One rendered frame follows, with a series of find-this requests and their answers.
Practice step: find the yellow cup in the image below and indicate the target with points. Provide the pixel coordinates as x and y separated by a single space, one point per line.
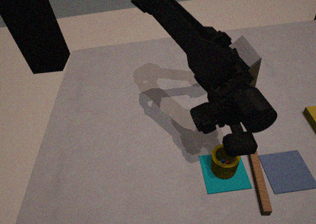
223 170

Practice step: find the brown long bar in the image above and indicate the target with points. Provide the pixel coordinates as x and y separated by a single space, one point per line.
259 184

